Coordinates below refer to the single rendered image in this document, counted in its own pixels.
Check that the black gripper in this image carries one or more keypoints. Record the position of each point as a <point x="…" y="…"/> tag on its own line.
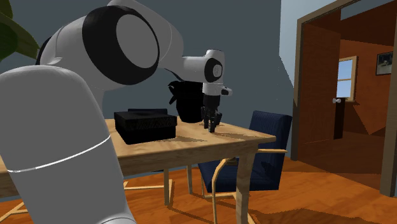
<point x="212" y="102"/>

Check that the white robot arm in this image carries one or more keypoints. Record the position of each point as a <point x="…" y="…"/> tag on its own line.
<point x="55" y="124"/>

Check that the black vase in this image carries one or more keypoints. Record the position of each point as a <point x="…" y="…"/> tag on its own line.
<point x="189" y="102"/>

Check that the wooden table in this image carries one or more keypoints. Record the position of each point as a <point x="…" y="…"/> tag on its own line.
<point x="192" y="145"/>

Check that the black rectangular box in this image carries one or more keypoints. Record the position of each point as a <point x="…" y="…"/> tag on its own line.
<point x="145" y="127"/>

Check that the brown wooden door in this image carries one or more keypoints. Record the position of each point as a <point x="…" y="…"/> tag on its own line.
<point x="319" y="93"/>

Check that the green plant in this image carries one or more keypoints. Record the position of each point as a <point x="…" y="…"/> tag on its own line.
<point x="12" y="37"/>

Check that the brown door frame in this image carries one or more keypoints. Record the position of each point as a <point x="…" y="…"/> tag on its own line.
<point x="298" y="93"/>

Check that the window with wooden frame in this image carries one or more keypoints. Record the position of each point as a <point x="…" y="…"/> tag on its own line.
<point x="345" y="79"/>

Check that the dark framed wall picture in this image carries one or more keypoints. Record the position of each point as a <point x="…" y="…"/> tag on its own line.
<point x="384" y="63"/>

